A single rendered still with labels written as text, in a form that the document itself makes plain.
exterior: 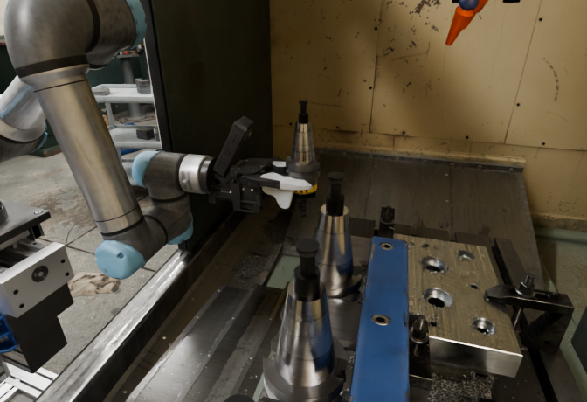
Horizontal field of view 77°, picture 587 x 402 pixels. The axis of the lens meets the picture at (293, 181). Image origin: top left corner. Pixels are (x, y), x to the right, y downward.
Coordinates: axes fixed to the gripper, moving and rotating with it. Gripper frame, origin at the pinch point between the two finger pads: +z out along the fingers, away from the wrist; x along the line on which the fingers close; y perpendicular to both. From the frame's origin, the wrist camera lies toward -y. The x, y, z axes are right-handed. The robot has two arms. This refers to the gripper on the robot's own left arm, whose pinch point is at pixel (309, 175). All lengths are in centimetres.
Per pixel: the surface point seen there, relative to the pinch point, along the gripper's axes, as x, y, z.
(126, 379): 13, 51, -41
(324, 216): 29.6, -9.7, 8.3
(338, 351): 38.3, -3.1, 11.2
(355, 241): 21.9, -2.2, 10.7
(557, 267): -75, 62, 78
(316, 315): 40.6, -8.7, 10.0
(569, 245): -92, 62, 88
